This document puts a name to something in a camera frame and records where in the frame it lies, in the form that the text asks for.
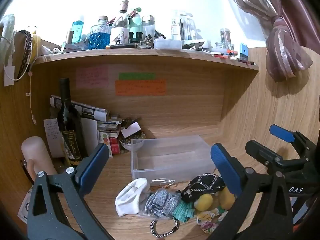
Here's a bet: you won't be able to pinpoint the small red box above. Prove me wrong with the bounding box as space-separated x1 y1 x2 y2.
110 137 122 154

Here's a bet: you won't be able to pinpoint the clear lidded plastic case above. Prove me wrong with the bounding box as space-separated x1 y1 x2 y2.
153 39 182 50

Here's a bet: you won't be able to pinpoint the wooden shelf board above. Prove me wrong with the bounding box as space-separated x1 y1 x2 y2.
32 47 259 70

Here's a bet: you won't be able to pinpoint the glass bowl of beads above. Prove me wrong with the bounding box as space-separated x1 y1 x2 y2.
119 137 145 153

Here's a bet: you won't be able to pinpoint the grey patterned cloth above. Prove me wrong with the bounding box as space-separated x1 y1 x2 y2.
144 189 181 217

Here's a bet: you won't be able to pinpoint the tall clear jar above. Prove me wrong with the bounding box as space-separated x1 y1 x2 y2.
220 28 232 49

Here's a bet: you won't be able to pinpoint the clear toothbrush package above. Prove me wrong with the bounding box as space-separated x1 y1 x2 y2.
171 10 198 40

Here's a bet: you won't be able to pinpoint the tall blue bottle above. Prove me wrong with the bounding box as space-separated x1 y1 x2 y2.
72 20 84 44

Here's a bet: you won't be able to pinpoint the white fluffy earmuffs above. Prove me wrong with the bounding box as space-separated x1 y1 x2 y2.
0 14 15 55

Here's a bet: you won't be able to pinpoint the white earphone cord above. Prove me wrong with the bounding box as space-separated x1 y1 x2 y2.
26 65 37 124

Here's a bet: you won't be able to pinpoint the yellow headband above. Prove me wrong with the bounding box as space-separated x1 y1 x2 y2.
31 35 42 60

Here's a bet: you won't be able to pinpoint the mauve curtain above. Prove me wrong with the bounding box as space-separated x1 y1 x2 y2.
219 0 320 83

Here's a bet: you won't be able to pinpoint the clear plastic storage box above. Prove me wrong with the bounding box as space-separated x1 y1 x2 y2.
130 134 217 182

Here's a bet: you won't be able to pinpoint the dark wine bottle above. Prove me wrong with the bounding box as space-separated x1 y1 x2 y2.
57 78 87 167

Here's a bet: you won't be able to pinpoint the pink mug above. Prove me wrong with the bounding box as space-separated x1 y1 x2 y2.
21 136 58 183

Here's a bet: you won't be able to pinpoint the white sock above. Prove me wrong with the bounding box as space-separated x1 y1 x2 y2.
115 178 150 217

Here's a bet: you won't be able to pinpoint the black chain-print cloth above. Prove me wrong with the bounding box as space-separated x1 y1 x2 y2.
180 173 227 203

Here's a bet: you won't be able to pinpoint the orange sticky note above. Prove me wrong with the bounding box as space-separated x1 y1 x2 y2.
115 79 167 96

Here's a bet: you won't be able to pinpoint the green pump bottle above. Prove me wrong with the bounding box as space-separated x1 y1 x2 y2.
129 7 143 39

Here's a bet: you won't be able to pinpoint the black white beaded hair tie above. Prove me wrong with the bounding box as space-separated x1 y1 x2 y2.
150 216 180 238

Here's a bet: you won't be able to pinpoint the floral fabric scrunchie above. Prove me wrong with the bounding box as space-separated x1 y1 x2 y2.
196 206 229 234

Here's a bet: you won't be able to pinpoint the green sticky note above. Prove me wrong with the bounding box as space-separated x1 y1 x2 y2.
119 73 156 80

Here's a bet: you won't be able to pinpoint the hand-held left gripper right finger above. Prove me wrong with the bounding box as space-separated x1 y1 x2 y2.
207 143 294 240

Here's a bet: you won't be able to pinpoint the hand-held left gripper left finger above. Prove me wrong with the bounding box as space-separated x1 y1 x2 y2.
27 143 115 240

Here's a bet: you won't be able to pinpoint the round glass jar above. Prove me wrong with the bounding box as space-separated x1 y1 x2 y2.
215 41 234 51

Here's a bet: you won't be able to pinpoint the clear glass bottle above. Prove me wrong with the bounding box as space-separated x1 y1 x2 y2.
141 15 155 42

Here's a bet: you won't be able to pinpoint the black pen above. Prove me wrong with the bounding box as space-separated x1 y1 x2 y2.
105 44 140 49

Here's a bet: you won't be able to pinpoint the glass bottle with blue liquid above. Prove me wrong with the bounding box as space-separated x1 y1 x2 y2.
89 16 112 50

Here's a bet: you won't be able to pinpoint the patterned headband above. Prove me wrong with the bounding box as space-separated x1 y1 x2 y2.
16 30 33 79

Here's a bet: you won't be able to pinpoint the fruit-print card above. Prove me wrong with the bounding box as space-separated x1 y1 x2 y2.
99 132 110 158

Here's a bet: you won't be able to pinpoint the stack of booklets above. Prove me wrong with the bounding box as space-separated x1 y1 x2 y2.
96 115 123 138

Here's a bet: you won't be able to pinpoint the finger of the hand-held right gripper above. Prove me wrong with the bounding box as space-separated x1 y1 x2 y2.
245 140 303 172
269 124 310 155

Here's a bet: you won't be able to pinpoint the pink sticky note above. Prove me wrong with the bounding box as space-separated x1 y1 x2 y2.
76 66 109 88

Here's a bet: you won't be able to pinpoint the teal sock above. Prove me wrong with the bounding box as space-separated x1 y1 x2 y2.
172 201 195 223

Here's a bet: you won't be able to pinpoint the yellow plush toy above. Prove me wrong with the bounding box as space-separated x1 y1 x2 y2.
219 186 236 210
194 193 214 212

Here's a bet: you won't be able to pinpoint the white handwritten paper note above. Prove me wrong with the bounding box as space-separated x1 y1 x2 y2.
44 119 63 158

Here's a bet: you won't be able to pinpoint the blue plastic block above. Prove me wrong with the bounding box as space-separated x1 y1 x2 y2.
239 42 249 62

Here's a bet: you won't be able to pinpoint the white printed paper sheet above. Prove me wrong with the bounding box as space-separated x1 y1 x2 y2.
17 185 34 224

